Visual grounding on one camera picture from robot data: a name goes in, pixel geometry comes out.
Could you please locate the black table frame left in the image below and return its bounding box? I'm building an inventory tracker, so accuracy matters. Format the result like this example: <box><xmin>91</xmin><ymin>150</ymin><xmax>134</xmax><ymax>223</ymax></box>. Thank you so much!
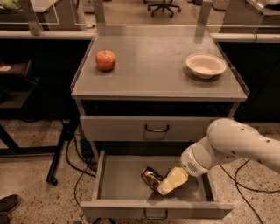
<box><xmin>0</xmin><ymin>60</ymin><xmax>80</xmax><ymax>186</ymax></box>

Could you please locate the brown shoe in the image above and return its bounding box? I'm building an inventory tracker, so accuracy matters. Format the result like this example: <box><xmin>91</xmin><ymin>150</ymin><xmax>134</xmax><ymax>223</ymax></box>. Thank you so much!
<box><xmin>0</xmin><ymin>194</ymin><xmax>21</xmax><ymax>213</ymax></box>

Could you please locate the black floor cable right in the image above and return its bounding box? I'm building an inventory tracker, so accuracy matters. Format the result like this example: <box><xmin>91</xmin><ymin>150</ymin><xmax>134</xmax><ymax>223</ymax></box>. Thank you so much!
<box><xmin>219</xmin><ymin>158</ymin><xmax>280</xmax><ymax>224</ymax></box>

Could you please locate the grey drawer cabinet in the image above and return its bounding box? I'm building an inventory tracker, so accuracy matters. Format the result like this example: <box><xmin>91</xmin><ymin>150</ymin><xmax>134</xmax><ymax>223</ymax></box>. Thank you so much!
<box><xmin>70</xmin><ymin>24</ymin><xmax>250</xmax><ymax>224</ymax></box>

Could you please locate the black floor cable left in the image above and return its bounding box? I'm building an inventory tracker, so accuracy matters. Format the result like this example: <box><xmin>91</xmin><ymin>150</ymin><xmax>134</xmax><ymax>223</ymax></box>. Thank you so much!
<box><xmin>65</xmin><ymin>134</ymin><xmax>98</xmax><ymax>224</ymax></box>

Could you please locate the black floor cable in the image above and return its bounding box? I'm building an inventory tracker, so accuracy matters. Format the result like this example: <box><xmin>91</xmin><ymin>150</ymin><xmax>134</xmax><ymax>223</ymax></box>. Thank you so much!
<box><xmin>65</xmin><ymin>134</ymin><xmax>98</xmax><ymax>224</ymax></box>
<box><xmin>219</xmin><ymin>158</ymin><xmax>280</xmax><ymax>224</ymax></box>

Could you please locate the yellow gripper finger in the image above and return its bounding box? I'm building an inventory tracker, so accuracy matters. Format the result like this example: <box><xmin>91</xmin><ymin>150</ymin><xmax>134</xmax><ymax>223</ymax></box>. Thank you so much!
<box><xmin>157</xmin><ymin>167</ymin><xmax>189</xmax><ymax>195</ymax></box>

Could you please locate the black office chair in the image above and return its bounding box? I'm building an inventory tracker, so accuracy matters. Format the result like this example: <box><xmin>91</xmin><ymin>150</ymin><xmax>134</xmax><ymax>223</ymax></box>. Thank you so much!
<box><xmin>147</xmin><ymin>0</ymin><xmax>181</xmax><ymax>18</ymax></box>

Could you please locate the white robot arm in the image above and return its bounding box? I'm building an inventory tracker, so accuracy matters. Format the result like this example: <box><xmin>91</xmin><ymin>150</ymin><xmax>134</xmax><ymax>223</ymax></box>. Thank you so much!
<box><xmin>157</xmin><ymin>118</ymin><xmax>280</xmax><ymax>195</ymax></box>

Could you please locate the open middle grey drawer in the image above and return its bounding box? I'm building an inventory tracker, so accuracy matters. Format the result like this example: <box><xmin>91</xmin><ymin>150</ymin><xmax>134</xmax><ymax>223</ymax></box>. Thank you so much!
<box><xmin>80</xmin><ymin>151</ymin><xmax>233</xmax><ymax>221</ymax></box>

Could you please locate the closed upper grey drawer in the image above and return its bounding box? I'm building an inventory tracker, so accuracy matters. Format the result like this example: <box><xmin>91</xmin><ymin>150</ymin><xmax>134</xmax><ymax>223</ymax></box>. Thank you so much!
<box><xmin>80</xmin><ymin>115</ymin><xmax>214</xmax><ymax>142</ymax></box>

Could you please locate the red apple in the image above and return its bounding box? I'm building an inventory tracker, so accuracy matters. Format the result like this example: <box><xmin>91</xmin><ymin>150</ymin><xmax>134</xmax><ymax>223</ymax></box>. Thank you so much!
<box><xmin>95</xmin><ymin>49</ymin><xmax>116</xmax><ymax>71</ymax></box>

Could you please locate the crushed orange soda can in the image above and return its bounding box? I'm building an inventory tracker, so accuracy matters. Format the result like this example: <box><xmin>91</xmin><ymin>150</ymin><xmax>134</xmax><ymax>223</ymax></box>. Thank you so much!
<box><xmin>141</xmin><ymin>167</ymin><xmax>164</xmax><ymax>191</ymax></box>

